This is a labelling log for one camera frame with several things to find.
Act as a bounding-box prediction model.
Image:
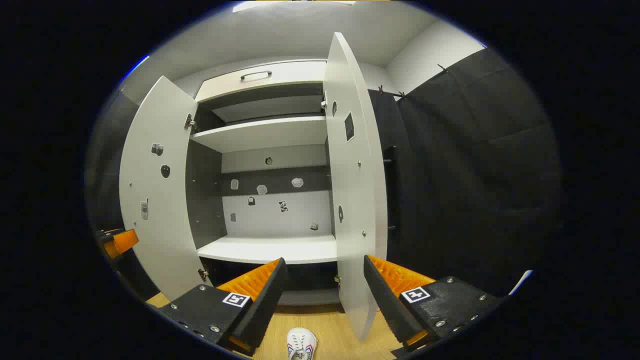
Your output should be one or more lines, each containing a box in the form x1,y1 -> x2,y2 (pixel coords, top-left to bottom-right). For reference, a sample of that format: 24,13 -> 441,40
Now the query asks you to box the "white cabinet door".
322,32 -> 389,342
119,75 -> 216,302

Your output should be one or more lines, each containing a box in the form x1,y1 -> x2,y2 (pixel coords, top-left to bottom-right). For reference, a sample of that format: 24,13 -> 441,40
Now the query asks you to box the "white striped canvas shoe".
287,327 -> 319,360

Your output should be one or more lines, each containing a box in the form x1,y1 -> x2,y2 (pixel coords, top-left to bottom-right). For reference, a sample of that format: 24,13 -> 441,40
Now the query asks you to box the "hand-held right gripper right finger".
363,254 -> 504,352

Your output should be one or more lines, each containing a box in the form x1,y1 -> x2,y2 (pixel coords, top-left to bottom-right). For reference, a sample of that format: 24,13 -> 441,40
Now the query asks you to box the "black backdrop cloth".
85,47 -> 563,301

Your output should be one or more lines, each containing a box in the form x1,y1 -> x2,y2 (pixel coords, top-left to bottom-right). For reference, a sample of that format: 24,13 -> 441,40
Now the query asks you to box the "white cabinet drawer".
195,60 -> 328,103

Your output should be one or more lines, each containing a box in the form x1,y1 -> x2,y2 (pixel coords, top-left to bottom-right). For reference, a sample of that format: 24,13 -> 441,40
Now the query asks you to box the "ceiling light panel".
232,0 -> 356,13

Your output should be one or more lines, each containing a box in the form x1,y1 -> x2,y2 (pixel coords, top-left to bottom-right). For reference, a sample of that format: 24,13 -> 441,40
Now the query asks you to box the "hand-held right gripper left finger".
159,257 -> 290,357

